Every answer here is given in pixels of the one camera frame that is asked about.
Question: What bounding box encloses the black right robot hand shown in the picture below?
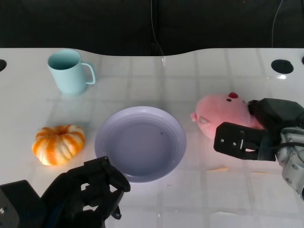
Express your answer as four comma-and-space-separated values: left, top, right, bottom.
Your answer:
213, 98, 301, 162

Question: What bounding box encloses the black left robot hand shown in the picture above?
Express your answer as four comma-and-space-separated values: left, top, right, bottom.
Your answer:
39, 156, 131, 228

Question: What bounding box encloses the pink plush beaver doll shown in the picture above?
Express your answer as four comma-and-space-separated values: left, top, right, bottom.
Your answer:
190, 92, 265, 140

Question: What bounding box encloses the lilac plastic plate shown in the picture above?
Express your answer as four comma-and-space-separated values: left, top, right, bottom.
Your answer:
94, 106, 187, 183

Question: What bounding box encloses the orange white striped pumpkin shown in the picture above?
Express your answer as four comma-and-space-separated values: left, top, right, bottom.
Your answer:
32, 124, 86, 166

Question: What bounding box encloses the light blue plastic mug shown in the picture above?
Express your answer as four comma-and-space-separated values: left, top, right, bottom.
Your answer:
47, 49, 96, 95

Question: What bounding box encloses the thin grey hanging cable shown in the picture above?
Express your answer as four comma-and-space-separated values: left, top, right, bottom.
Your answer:
270, 0, 285, 48
150, 0, 165, 57

